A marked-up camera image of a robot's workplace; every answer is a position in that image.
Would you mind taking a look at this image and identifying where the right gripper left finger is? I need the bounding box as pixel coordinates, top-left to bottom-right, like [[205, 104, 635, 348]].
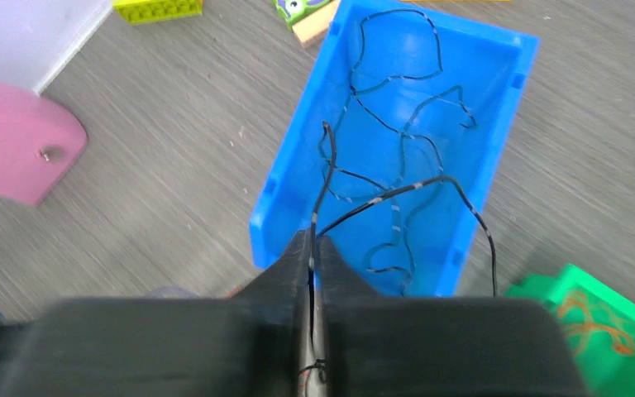
[[0, 231, 309, 396]]

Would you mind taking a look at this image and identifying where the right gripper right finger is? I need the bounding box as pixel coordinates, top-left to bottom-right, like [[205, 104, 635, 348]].
[[316, 237, 589, 396]]

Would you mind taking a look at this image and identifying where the black cable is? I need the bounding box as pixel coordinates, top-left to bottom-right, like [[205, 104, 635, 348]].
[[317, 7, 477, 297], [295, 120, 499, 385]]

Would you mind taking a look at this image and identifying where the blue plastic bin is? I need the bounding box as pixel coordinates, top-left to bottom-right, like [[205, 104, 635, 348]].
[[249, 1, 540, 296]]

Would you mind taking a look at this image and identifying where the green plastic bin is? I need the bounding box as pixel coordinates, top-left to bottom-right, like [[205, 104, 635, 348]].
[[506, 264, 635, 396]]

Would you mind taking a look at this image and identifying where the pink tape dispenser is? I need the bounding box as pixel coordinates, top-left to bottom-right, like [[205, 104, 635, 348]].
[[0, 82, 88, 206]]

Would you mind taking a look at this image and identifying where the tan wooden block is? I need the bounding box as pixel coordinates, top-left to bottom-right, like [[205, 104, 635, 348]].
[[292, 0, 340, 49]]

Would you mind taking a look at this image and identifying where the yellow triangle toy on green block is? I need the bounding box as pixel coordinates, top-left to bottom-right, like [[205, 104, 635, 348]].
[[112, 0, 203, 25]]

